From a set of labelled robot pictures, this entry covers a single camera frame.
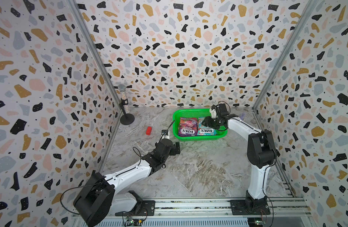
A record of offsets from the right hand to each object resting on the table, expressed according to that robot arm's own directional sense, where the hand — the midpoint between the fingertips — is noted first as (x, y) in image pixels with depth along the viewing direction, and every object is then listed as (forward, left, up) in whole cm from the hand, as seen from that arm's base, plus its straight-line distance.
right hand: (204, 123), depth 99 cm
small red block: (-2, +40, -7) cm, 41 cm away
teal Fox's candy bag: (-4, 0, -3) cm, 5 cm away
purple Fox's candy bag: (-1, +12, -3) cm, 12 cm away
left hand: (-18, +20, +3) cm, 27 cm away
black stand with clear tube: (+10, +60, -8) cm, 61 cm away
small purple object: (+12, -31, -6) cm, 34 cm away
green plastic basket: (-7, -12, -5) cm, 14 cm away
